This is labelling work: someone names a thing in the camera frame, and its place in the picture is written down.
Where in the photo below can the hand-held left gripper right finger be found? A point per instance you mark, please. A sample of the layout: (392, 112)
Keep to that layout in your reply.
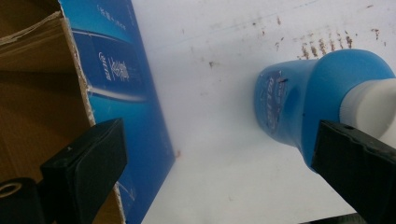
(358, 158)

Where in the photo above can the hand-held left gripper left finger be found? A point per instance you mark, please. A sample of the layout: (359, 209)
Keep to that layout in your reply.
(81, 168)

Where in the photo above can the blue cardboard box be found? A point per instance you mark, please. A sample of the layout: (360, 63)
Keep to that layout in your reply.
(62, 93)

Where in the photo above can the blue bottle with white cap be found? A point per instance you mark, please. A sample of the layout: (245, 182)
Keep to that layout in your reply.
(311, 96)

